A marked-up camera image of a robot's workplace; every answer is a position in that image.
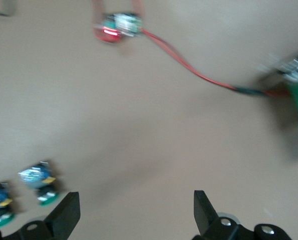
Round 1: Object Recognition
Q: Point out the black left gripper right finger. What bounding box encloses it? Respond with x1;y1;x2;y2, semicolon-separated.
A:
193;190;242;240

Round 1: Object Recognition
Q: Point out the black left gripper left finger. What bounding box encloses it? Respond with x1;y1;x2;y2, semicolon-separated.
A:
13;191;81;240

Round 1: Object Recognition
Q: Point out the small green circuit board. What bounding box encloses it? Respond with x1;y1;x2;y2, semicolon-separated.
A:
102;12;143;42

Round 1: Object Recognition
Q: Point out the red black twisted cable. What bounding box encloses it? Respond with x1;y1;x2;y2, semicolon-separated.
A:
140;27;292;99

